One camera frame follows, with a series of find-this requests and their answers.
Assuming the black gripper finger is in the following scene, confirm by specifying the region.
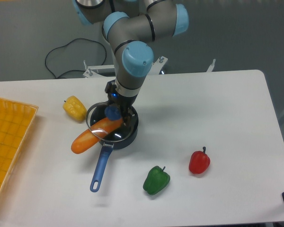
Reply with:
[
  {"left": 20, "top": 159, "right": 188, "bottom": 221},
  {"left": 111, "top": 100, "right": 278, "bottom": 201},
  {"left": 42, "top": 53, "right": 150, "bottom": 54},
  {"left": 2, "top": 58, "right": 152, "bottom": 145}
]
[{"left": 123, "top": 110, "right": 135, "bottom": 127}]

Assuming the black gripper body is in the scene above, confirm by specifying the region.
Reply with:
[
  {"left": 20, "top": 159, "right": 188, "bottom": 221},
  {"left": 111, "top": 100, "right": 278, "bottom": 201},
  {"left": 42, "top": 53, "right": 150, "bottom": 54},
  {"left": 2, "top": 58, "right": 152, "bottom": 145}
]
[{"left": 105, "top": 80, "right": 137, "bottom": 119}]

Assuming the glass pot lid blue knob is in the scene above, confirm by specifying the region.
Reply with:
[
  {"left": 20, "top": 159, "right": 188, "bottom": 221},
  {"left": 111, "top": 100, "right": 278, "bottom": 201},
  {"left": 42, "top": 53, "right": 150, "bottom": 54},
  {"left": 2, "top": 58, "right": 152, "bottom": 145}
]
[{"left": 86, "top": 102, "right": 139, "bottom": 147}]

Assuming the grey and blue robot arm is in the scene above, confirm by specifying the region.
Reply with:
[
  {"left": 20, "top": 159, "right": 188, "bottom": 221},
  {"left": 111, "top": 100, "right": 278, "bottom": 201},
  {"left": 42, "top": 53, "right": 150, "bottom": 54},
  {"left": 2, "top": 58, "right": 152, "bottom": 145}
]
[{"left": 73, "top": 0, "right": 189, "bottom": 127}]

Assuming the orange baguette bread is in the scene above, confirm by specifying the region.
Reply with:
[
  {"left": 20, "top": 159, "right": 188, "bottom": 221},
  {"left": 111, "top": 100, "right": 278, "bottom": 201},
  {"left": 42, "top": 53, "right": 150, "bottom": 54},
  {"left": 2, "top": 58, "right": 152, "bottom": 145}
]
[{"left": 71, "top": 117, "right": 123, "bottom": 154}]

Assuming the yellow bell pepper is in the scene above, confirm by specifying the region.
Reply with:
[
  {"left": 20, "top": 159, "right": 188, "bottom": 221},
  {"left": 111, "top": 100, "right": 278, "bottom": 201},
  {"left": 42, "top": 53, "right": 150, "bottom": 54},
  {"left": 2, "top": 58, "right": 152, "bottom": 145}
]
[{"left": 62, "top": 96, "right": 87, "bottom": 122}]

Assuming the green bell pepper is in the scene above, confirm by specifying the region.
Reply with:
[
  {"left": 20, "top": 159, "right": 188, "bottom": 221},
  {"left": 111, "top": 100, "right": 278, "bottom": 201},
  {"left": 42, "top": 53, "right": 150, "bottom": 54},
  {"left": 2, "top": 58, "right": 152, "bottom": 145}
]
[{"left": 143, "top": 166, "right": 170, "bottom": 195}]

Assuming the red bell pepper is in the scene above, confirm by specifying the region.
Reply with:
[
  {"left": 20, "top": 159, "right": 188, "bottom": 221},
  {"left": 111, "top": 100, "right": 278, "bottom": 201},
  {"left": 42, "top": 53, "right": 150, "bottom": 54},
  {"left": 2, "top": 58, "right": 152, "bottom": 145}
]
[{"left": 188, "top": 147, "right": 211, "bottom": 175}]

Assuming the yellow wicker basket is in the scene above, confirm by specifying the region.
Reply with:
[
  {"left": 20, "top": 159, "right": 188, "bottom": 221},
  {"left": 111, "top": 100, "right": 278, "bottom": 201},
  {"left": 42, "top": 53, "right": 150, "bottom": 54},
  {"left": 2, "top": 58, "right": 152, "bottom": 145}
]
[{"left": 0, "top": 97, "right": 38, "bottom": 194}]

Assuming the dark pot with blue handle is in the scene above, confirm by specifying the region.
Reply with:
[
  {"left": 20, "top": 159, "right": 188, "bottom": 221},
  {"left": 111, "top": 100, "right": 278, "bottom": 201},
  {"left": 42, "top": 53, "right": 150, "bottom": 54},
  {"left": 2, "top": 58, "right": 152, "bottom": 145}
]
[{"left": 86, "top": 102, "right": 139, "bottom": 192}]

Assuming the black cable on floor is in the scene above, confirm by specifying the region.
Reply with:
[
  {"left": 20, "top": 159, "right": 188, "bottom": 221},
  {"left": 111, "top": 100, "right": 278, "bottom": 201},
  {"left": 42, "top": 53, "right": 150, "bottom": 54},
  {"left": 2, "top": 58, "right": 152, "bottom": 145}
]
[{"left": 44, "top": 38, "right": 107, "bottom": 79}]

